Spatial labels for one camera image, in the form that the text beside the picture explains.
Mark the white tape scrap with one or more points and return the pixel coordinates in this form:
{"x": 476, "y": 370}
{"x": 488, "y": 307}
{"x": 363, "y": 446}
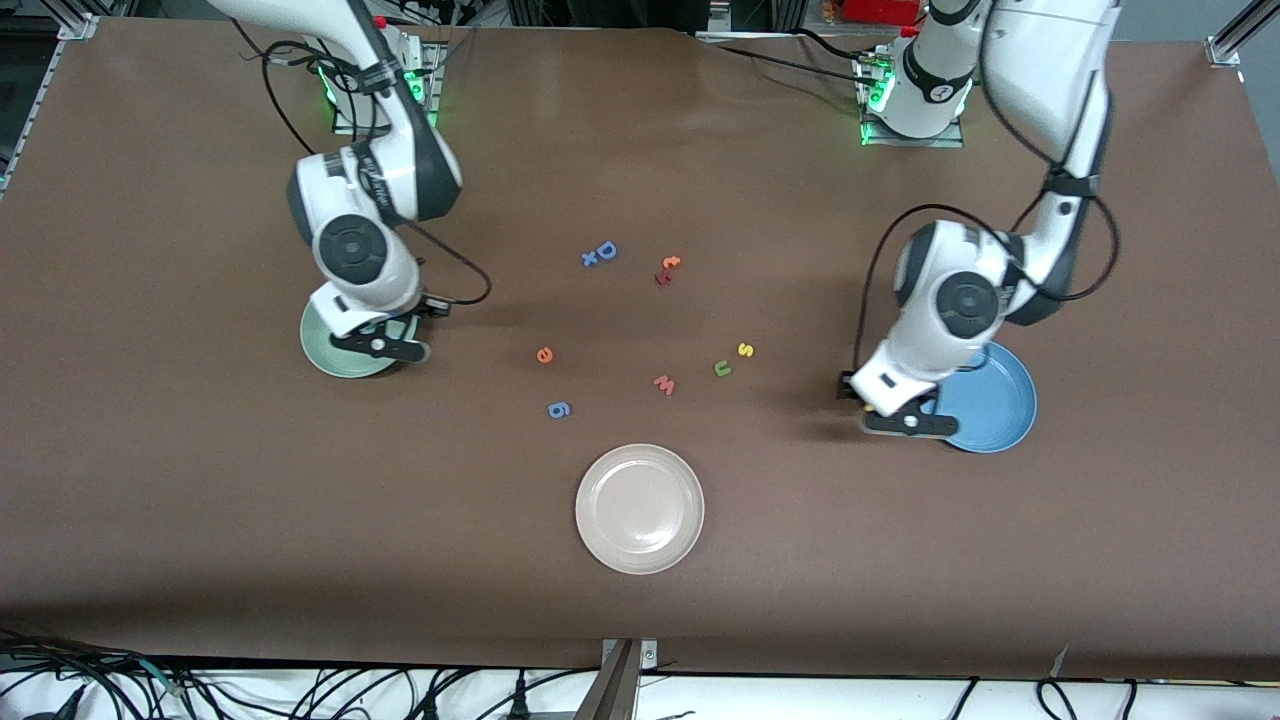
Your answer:
{"x": 1060, "y": 662}

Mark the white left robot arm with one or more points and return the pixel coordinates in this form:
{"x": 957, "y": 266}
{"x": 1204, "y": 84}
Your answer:
{"x": 965, "y": 300}

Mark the beige plate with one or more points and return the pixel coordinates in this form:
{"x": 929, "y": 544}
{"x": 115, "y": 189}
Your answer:
{"x": 639, "y": 509}

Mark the brown table cover sheet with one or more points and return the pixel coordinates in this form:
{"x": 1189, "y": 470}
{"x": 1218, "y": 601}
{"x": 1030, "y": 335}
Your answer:
{"x": 300, "y": 500}

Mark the light green plate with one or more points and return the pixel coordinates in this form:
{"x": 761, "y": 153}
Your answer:
{"x": 320, "y": 352}

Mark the red background object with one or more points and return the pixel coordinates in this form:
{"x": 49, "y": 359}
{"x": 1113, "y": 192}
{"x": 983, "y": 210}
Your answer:
{"x": 880, "y": 10}

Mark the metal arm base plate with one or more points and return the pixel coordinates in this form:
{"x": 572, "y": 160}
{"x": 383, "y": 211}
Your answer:
{"x": 940, "y": 143}
{"x": 438, "y": 60}

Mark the pink foam letter w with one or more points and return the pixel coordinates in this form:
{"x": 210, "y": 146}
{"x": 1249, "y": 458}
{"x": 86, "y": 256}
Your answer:
{"x": 664, "y": 384}

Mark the blue foam letter D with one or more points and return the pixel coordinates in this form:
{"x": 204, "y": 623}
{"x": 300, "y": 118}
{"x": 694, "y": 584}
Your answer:
{"x": 605, "y": 250}

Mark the grey metal bar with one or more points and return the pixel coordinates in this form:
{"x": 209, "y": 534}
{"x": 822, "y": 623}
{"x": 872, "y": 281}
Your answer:
{"x": 610, "y": 690}

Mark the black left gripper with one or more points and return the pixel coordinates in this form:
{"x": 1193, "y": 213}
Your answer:
{"x": 848, "y": 386}

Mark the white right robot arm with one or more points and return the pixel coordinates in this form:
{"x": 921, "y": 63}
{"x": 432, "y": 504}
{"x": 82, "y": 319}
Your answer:
{"x": 355, "y": 245}

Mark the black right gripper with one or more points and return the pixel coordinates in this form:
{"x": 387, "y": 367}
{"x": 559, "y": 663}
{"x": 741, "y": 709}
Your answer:
{"x": 431, "y": 305}

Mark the silver metal bracket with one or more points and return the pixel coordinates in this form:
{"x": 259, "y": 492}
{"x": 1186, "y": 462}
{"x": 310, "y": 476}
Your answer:
{"x": 650, "y": 655}

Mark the blue plate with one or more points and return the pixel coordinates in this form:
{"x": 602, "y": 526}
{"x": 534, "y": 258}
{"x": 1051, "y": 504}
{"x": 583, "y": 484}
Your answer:
{"x": 1000, "y": 400}

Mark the aluminium frame rail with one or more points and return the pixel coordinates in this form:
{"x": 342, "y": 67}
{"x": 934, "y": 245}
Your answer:
{"x": 75, "y": 27}
{"x": 1225, "y": 50}

